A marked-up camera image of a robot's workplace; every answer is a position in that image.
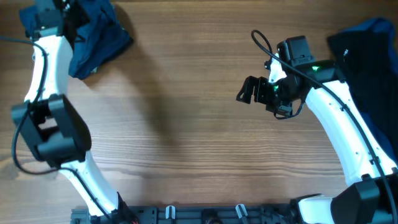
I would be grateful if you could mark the blue denim shorts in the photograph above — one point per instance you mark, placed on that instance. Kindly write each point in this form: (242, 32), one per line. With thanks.
(91, 28)

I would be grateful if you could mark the black t-shirt on right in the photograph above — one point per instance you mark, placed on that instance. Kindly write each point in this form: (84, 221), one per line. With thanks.
(370, 77)

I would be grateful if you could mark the blue garment on right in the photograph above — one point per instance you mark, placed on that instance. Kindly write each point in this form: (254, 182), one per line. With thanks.
(382, 62)

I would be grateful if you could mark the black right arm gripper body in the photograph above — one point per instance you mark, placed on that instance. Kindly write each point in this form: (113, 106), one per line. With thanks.
(275, 94)

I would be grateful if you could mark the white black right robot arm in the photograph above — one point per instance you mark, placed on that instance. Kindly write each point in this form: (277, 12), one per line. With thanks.
(371, 176)

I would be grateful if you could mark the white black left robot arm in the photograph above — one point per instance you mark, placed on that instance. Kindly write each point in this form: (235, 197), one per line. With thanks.
(50, 135)

